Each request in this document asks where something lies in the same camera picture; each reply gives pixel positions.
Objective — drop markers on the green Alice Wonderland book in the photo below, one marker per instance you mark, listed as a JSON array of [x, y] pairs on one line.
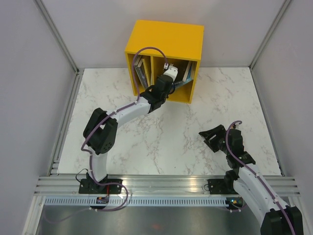
[[182, 83]]

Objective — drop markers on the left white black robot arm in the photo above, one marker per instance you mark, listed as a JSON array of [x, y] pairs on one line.
[[101, 129]]

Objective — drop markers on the yellow wooden two-slot shelf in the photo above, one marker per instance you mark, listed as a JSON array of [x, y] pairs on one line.
[[174, 43]]

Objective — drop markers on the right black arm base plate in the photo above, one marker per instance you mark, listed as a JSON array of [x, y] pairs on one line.
[[219, 187]]

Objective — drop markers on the right aluminium frame post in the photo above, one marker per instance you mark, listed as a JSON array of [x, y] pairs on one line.
[[270, 32]]

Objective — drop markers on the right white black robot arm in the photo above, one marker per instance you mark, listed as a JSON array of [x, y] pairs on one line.
[[244, 178]]

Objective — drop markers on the aluminium front rail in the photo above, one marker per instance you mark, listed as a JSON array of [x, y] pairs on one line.
[[157, 185]]

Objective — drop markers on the blue 20000 Leagues book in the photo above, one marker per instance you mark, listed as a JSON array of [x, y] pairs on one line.
[[193, 72]]

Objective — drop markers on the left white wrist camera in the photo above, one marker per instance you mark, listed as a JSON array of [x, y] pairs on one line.
[[171, 71]]

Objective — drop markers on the left aluminium frame post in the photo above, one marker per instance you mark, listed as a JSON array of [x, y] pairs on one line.
[[56, 34]]

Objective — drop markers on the white slotted cable duct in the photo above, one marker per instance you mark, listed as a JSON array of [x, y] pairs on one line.
[[115, 201]]

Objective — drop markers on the aluminium frame post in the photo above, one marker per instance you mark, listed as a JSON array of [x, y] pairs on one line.
[[56, 34], [270, 32]]

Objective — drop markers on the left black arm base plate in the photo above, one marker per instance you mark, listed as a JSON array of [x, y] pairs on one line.
[[88, 186]]

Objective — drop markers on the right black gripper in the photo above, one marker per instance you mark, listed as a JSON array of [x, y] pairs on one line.
[[219, 130]]

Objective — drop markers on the clear plastic file folder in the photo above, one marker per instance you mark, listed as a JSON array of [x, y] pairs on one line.
[[147, 69]]

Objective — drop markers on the dark Wuthering Heights book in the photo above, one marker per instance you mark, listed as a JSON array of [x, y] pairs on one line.
[[188, 73]]

